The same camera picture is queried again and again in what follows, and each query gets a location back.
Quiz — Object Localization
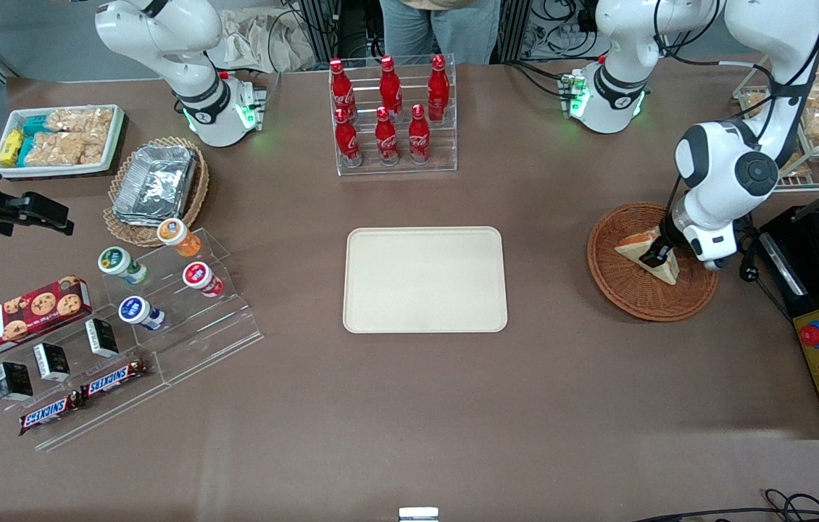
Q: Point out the triangle sandwich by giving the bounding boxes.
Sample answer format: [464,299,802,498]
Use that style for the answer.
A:
[614,226,680,285]

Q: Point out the brown round wicker basket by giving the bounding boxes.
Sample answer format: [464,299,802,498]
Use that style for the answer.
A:
[587,202,719,322]

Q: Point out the white rectangular snack tray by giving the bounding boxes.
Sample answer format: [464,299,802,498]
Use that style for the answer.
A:
[0,104,127,180]

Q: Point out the light tan wicker basket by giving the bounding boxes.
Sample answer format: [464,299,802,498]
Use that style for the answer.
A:
[103,136,210,248]

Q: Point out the cream plastic tray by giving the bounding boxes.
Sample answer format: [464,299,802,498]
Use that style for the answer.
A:
[343,226,508,334]

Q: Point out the yellow snack packet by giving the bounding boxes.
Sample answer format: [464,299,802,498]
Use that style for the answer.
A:
[0,129,25,167]

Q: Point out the green lid gum bottle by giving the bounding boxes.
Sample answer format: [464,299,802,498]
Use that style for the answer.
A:
[97,246,149,286]

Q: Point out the red Walkers cookie box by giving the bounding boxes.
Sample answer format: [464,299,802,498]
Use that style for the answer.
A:
[0,275,93,365]

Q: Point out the black countertop appliance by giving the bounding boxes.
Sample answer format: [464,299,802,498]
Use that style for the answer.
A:
[757,203,819,439]

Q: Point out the stack of foil containers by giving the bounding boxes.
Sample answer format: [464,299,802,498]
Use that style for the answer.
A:
[112,144,199,226]

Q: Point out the orange lid gum bottle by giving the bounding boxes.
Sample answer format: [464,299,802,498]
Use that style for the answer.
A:
[157,218,202,258]

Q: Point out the blue lid gum bottle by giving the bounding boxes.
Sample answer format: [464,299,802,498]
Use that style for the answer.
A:
[117,296,166,331]

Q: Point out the small black carton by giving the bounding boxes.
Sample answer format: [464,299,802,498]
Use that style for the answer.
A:
[0,362,34,402]
[86,318,120,358]
[33,343,71,383]

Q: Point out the red lid gum bottle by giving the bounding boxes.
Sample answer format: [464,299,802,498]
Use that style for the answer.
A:
[182,262,225,298]

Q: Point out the Snickers chocolate bar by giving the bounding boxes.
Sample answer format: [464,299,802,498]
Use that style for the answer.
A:
[80,359,151,401]
[18,391,84,436]

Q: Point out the clear acrylic tiered stand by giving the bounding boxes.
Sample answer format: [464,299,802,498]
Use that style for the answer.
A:
[0,290,172,452]
[99,228,265,386]

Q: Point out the clear acrylic bottle rack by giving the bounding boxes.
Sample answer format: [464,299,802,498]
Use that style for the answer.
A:
[330,54,458,177]

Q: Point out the red cola bottle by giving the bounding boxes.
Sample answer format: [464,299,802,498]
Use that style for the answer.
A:
[328,58,357,120]
[428,54,450,123]
[375,107,400,166]
[335,107,363,167]
[408,104,432,165]
[378,55,403,117]

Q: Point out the beige crumpled cloth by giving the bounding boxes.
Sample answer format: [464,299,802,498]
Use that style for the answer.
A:
[207,9,317,75]

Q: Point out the person in blue jeans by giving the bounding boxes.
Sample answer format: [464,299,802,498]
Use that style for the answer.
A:
[379,0,502,66]

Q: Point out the black power cable with plug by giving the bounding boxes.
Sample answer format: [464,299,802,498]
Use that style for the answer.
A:
[736,214,794,320]

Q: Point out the black background cable bundle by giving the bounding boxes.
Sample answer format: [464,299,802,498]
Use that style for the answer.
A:
[522,0,602,62]

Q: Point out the black floor cables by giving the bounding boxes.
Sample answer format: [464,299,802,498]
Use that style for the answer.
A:
[633,489,819,522]

